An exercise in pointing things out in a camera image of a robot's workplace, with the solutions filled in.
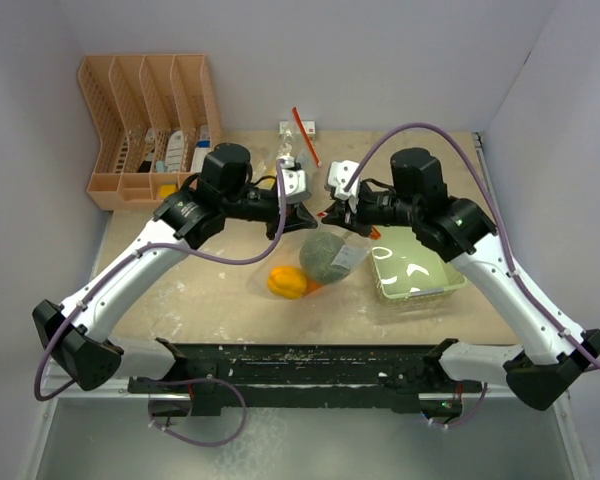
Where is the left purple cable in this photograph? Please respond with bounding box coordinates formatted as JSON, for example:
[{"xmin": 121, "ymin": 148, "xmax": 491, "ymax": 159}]
[{"xmin": 33, "ymin": 159, "xmax": 287, "ymax": 446}]

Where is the purple cable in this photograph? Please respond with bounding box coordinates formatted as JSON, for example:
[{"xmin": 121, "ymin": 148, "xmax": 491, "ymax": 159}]
[
  {"xmin": 33, "ymin": 159, "xmax": 287, "ymax": 446},
  {"xmin": 344, "ymin": 122, "xmax": 600, "ymax": 431}
]

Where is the black table edge rail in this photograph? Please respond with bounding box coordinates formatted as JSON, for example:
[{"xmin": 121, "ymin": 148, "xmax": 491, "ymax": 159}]
[{"xmin": 129, "ymin": 343, "xmax": 482, "ymax": 416}]

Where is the yellow bell pepper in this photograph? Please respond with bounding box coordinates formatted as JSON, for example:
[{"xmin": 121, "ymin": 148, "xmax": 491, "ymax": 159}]
[{"xmin": 267, "ymin": 266, "xmax": 308, "ymax": 300}]

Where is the orange fruit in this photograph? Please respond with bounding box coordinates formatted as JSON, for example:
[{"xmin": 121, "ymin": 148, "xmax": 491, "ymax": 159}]
[{"xmin": 305, "ymin": 279, "xmax": 324, "ymax": 295}]

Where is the small green white box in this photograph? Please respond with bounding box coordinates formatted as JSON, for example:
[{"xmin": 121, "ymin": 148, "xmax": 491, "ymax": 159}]
[{"xmin": 278, "ymin": 120, "xmax": 316, "ymax": 141}]

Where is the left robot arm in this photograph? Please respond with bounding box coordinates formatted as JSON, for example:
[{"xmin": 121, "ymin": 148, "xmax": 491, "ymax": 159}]
[{"xmin": 32, "ymin": 143, "xmax": 317, "ymax": 392}]

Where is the white remote in organizer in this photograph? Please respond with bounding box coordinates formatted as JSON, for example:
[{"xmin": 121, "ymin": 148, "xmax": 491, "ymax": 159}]
[{"xmin": 164, "ymin": 130, "xmax": 185, "ymax": 173}]

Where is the netted green melon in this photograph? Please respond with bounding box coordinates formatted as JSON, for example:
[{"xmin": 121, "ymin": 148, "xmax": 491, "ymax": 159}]
[{"xmin": 299, "ymin": 231, "xmax": 351, "ymax": 285}]

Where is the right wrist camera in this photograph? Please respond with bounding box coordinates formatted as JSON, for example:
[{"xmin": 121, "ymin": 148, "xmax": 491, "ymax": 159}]
[{"xmin": 325, "ymin": 160, "xmax": 360, "ymax": 213}]

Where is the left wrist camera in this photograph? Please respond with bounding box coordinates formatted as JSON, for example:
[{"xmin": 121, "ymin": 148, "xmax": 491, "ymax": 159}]
[{"xmin": 276, "ymin": 155, "xmax": 311, "ymax": 205}]

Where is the pale green plastic basket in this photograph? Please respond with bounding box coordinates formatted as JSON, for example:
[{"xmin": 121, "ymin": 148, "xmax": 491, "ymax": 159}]
[{"xmin": 370, "ymin": 227, "xmax": 468, "ymax": 303}]

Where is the white blue box organizer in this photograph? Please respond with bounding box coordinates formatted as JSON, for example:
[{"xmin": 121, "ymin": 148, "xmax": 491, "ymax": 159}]
[{"xmin": 190, "ymin": 125, "xmax": 211, "ymax": 173}]

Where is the peach desk organizer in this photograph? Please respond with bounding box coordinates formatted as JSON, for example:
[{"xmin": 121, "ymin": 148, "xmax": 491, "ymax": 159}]
[{"xmin": 78, "ymin": 54, "xmax": 223, "ymax": 211}]

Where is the yellow item in organizer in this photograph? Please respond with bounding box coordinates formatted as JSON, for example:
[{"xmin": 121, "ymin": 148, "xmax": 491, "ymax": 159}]
[{"xmin": 158, "ymin": 184, "xmax": 178, "ymax": 200}]

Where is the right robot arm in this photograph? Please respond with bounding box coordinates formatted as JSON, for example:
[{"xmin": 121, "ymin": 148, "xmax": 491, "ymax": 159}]
[{"xmin": 322, "ymin": 148, "xmax": 600, "ymax": 411}]

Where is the clear zip bag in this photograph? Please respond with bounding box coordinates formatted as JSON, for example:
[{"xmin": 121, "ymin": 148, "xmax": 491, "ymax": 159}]
[
  {"xmin": 258, "ymin": 107, "xmax": 322, "ymax": 177},
  {"xmin": 246, "ymin": 225, "xmax": 381, "ymax": 300}
]

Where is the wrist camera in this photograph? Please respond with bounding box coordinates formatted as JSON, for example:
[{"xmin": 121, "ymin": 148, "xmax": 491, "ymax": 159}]
[
  {"xmin": 325, "ymin": 160, "xmax": 360, "ymax": 213},
  {"xmin": 276, "ymin": 155, "xmax": 311, "ymax": 205}
]

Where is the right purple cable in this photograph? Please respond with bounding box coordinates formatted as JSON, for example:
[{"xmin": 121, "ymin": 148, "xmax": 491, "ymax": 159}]
[{"xmin": 344, "ymin": 122, "xmax": 600, "ymax": 431}]

